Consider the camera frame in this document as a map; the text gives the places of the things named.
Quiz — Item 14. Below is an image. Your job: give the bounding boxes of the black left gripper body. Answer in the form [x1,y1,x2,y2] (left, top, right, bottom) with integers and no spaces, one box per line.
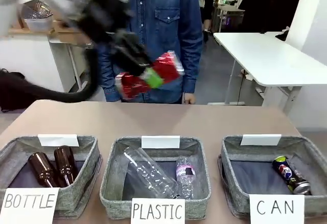
[111,31,154,77]

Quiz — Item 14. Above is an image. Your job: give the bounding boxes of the crushed red soda can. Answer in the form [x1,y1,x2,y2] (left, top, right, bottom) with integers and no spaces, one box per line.
[116,51,185,100]

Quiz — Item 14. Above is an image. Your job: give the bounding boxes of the person's right forearm denim sleeve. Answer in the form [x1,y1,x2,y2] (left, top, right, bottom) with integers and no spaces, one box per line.
[98,46,121,102]

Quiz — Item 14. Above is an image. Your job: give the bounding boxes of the person's left forearm denim sleeve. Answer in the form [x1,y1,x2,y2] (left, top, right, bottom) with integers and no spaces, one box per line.
[178,16,204,95]

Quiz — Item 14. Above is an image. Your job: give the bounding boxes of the metal mesh basket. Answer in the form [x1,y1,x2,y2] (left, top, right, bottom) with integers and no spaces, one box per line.
[19,0,54,20]

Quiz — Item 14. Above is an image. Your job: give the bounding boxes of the grey felt bottle basket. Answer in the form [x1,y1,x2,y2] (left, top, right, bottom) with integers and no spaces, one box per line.
[0,136,102,218]

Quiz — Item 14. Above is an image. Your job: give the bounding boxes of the grey felt plastic basket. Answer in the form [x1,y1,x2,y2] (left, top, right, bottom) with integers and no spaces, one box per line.
[99,136,212,221]

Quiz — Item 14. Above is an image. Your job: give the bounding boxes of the grey felt can basket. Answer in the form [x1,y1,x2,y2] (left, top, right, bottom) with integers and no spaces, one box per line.
[218,135,327,218]

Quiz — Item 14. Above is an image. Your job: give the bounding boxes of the blue Pepsi can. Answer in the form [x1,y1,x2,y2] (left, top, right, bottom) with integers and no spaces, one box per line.
[272,155,294,184]

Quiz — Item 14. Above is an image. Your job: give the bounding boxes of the white CAN label card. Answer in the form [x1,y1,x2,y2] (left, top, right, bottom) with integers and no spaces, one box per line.
[249,194,306,224]

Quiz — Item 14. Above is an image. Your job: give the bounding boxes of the dark can with silver top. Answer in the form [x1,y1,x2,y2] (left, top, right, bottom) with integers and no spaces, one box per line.
[287,169,312,196]

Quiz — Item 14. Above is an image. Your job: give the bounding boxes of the person's left hand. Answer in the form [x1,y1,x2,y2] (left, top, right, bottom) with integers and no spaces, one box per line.
[183,93,197,104]

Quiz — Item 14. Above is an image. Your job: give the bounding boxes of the person's denim shirt torso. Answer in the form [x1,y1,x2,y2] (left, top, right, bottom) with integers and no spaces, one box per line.
[102,0,204,104]

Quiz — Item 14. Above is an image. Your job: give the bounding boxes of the white paper label card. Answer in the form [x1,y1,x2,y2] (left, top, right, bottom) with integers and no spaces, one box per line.
[141,135,181,149]
[240,133,282,147]

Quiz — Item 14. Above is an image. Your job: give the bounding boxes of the large clear plastic bottle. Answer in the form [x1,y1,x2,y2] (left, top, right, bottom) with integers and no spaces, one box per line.
[124,147,183,199]

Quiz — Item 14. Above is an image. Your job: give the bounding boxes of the background person in black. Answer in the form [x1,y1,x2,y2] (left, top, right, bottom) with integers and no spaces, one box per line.
[196,0,222,34]

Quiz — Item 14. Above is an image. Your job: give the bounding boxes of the background workbench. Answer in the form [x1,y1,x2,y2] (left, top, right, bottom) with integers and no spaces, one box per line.
[214,3,246,33]

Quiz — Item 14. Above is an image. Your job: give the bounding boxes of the clear plastic storage bin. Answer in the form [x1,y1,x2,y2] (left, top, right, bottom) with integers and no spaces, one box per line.
[24,16,54,32]

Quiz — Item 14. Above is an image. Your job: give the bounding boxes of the small clear plastic bottle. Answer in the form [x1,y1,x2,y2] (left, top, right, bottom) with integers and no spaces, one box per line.
[175,156,196,199]

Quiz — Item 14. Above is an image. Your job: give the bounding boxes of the white desk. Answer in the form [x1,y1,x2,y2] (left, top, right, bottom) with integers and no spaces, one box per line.
[0,27,90,93]

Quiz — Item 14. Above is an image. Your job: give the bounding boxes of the white BOTTLE label card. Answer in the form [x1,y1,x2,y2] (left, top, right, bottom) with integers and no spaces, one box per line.
[0,187,60,224]
[37,133,80,147]

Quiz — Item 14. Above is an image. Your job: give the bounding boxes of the large white table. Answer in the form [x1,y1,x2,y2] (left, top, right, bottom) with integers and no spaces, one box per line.
[207,31,327,114]

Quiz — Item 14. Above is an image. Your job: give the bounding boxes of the brown glass bottle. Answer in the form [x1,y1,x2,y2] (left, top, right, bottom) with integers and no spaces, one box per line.
[53,145,79,188]
[27,152,58,188]

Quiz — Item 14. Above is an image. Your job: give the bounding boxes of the black bag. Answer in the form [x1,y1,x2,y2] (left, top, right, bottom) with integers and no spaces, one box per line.
[0,68,35,113]

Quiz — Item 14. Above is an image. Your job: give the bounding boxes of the white PLASTIC label card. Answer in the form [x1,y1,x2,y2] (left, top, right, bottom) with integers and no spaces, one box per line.
[130,197,186,224]

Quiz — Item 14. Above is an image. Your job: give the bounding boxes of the black item on white table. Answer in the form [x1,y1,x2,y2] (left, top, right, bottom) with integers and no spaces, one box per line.
[275,26,291,41]

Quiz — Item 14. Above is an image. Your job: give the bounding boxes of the black curtain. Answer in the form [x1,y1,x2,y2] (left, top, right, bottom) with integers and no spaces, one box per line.
[237,0,306,33]

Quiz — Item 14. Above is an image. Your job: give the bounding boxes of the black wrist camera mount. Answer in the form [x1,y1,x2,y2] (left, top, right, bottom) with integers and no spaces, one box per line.
[76,0,133,46]

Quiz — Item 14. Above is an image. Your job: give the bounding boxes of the black cable bundle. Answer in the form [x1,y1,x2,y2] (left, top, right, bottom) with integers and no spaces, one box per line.
[0,46,99,104]

